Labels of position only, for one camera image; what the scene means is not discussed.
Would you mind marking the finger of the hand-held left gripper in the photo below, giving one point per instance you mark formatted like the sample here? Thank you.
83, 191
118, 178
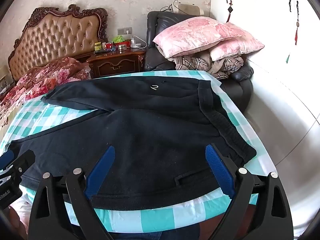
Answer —
6, 158
23, 161

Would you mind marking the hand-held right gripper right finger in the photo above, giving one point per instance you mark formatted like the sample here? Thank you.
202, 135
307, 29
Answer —
220, 172

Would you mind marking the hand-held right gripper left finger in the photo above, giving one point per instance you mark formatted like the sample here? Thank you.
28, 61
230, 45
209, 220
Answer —
100, 172

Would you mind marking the black pants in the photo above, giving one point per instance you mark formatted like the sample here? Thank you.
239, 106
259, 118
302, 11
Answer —
150, 130

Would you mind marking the person's left forearm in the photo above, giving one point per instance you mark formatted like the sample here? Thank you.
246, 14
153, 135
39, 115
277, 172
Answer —
16, 221

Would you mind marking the teal white checked tablecloth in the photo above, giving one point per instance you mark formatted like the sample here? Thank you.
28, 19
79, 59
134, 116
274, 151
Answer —
50, 115

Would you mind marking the red floral blanket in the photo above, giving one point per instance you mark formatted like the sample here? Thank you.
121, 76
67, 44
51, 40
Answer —
50, 76

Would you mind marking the plaid beige blanket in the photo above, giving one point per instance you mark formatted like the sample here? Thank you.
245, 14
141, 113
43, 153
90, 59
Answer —
200, 65

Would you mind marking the dark wooden nightstand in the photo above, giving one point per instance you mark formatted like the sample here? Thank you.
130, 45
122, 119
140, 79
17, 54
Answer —
115, 63

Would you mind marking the black remote control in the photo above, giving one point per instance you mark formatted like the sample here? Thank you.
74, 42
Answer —
102, 51

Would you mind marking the yellow jar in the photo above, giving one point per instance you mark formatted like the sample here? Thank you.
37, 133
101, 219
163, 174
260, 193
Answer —
98, 46

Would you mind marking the small pink floral pillow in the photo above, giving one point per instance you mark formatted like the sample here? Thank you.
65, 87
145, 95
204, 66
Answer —
235, 47

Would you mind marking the silver tin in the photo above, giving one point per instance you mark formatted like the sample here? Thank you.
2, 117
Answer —
122, 48

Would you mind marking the red box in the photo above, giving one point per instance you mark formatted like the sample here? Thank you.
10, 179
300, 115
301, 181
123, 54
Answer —
110, 45

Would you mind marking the tufted tan carved headboard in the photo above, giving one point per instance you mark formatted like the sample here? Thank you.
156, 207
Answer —
55, 35

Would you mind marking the white charger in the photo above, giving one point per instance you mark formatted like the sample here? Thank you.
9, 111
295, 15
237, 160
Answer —
132, 40

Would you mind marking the large pink floral pillow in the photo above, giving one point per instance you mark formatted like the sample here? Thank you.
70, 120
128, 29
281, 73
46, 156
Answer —
197, 32

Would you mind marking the white wardrobe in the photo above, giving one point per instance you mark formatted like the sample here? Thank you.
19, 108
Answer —
265, 17

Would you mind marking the black diamond tassel ornament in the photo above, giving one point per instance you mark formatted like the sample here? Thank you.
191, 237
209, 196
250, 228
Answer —
229, 11

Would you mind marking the black leather armchair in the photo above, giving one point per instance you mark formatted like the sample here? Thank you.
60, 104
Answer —
163, 18

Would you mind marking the round pendant tassel ornament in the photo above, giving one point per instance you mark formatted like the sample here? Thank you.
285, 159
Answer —
297, 26

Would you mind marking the beige cushion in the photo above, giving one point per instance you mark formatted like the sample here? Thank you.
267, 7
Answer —
191, 8

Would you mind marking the white wall socket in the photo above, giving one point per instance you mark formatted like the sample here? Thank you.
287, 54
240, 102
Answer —
125, 31

